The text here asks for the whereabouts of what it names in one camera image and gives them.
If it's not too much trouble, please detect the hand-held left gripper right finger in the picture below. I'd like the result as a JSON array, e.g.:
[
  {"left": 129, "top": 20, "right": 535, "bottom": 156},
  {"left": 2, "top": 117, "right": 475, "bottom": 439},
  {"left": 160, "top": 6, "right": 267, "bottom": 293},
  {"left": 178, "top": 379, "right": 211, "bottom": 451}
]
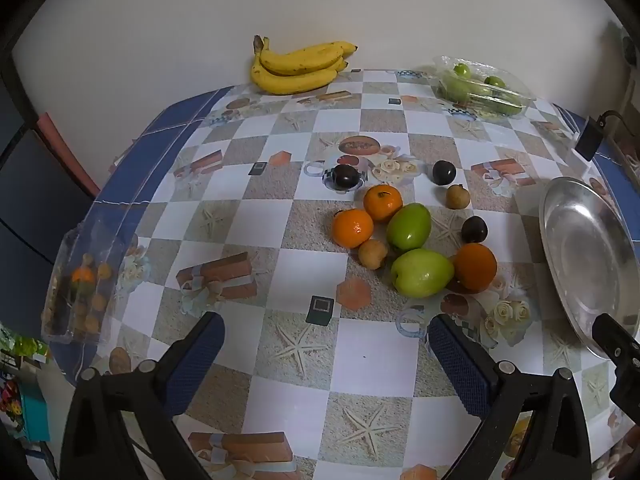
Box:
[{"left": 427, "top": 314, "right": 593, "bottom": 480}]

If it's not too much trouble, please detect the black adapter cable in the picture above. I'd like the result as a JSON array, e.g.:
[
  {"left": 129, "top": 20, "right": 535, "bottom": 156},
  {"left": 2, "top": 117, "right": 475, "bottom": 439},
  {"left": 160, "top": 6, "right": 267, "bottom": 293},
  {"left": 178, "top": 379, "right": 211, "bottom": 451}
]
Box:
[{"left": 597, "top": 109, "right": 640, "bottom": 136}]

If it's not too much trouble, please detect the pile of packed green jujubes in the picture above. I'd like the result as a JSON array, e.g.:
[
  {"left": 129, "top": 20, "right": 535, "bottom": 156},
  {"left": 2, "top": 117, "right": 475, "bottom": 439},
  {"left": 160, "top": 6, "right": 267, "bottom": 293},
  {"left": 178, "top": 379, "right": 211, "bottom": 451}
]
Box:
[{"left": 442, "top": 62, "right": 526, "bottom": 116}]

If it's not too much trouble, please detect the plain orange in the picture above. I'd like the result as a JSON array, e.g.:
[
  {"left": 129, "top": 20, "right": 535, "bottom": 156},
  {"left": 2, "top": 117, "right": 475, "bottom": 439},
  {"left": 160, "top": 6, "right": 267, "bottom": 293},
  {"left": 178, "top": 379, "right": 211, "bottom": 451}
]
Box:
[{"left": 451, "top": 243, "right": 498, "bottom": 293}]

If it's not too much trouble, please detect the clear plastic fruit tray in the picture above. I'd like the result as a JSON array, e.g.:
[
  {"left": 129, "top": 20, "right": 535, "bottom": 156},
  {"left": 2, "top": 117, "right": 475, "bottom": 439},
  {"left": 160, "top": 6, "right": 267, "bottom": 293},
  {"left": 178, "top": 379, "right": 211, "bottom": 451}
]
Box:
[{"left": 41, "top": 220, "right": 130, "bottom": 346}]

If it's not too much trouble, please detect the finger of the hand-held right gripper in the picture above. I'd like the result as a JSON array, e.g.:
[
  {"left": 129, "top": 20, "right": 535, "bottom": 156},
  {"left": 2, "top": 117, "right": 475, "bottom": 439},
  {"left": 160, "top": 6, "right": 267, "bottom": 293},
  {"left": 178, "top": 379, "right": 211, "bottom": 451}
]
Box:
[{"left": 591, "top": 312, "right": 640, "bottom": 362}]

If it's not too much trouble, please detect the green jujube fruit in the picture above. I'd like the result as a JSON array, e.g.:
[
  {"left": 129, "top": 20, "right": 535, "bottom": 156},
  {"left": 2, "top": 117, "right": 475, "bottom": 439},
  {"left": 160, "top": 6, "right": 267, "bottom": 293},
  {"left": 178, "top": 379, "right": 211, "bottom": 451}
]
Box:
[
  {"left": 385, "top": 203, "right": 432, "bottom": 252},
  {"left": 390, "top": 248, "right": 455, "bottom": 299}
]

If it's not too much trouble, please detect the brown longan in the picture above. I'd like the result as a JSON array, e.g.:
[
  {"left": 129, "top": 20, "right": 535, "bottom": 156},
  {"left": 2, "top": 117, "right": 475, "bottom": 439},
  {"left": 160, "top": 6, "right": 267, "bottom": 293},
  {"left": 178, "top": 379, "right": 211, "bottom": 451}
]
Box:
[
  {"left": 358, "top": 239, "right": 389, "bottom": 271},
  {"left": 446, "top": 184, "right": 472, "bottom": 210}
]

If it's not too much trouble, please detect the orange with pale spot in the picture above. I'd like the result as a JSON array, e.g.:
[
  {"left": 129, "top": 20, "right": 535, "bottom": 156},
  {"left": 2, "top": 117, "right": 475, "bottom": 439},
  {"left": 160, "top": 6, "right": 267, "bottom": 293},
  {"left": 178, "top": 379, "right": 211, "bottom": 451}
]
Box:
[{"left": 332, "top": 208, "right": 375, "bottom": 248}]

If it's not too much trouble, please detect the black power adapter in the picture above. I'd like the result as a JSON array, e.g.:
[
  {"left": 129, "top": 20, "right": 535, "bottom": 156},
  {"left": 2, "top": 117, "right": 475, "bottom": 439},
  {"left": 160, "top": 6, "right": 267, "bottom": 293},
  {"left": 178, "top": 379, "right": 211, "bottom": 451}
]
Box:
[{"left": 574, "top": 116, "right": 607, "bottom": 162}]

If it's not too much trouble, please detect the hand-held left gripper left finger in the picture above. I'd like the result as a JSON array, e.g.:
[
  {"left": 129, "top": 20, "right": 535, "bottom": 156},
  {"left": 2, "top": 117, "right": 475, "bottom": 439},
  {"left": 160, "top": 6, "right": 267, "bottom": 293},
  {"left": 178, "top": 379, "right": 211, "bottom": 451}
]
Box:
[{"left": 59, "top": 311, "right": 226, "bottom": 480}]

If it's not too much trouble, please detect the colourful packaging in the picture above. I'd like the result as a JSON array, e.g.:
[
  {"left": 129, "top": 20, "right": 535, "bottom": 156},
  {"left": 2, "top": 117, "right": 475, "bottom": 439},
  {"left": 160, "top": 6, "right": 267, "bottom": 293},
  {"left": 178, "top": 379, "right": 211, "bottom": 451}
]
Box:
[{"left": 0, "top": 327, "right": 51, "bottom": 443}]

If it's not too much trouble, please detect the reddish brown board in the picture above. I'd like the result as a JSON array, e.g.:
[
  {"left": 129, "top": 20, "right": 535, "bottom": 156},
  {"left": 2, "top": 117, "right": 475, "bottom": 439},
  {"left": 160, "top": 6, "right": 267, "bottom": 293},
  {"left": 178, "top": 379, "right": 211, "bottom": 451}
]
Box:
[{"left": 37, "top": 112, "right": 101, "bottom": 196}]

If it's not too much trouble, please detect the plastic bag of green fruit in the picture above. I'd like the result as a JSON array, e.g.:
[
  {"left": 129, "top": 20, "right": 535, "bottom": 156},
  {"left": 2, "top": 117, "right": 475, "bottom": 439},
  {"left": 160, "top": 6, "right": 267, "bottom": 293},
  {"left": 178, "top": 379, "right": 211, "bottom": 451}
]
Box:
[{"left": 431, "top": 55, "right": 536, "bottom": 121}]

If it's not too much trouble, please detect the yellow banana bunch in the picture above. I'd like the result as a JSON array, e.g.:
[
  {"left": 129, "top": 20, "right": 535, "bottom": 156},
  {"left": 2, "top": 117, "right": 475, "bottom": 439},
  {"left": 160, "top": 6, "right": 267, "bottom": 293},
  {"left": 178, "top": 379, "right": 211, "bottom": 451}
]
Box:
[{"left": 250, "top": 35, "right": 359, "bottom": 96}]

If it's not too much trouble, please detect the printed checkered tablecloth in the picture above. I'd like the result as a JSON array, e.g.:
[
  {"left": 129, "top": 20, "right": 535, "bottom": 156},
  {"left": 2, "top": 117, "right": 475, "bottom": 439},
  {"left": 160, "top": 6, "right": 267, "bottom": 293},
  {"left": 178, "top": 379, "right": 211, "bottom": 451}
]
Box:
[{"left": 50, "top": 67, "right": 640, "bottom": 480}]

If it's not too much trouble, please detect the round metal bowl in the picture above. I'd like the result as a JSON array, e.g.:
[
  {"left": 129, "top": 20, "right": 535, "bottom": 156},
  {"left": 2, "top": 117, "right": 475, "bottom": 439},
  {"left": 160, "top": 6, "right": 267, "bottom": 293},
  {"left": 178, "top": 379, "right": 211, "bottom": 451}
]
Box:
[{"left": 539, "top": 176, "right": 640, "bottom": 361}]

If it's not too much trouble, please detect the orange with stem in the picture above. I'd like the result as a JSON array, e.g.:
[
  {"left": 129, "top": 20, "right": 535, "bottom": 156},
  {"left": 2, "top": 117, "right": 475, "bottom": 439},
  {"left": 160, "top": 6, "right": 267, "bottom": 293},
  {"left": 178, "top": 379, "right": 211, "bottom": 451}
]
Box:
[{"left": 363, "top": 185, "right": 404, "bottom": 224}]

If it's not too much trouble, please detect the dark purple plum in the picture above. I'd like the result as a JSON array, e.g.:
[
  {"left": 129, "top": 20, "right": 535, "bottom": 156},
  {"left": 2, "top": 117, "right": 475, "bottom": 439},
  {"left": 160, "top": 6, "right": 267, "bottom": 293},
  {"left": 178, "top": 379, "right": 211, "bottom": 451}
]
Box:
[
  {"left": 333, "top": 164, "right": 361, "bottom": 192},
  {"left": 432, "top": 160, "right": 457, "bottom": 186},
  {"left": 460, "top": 216, "right": 488, "bottom": 244}
]

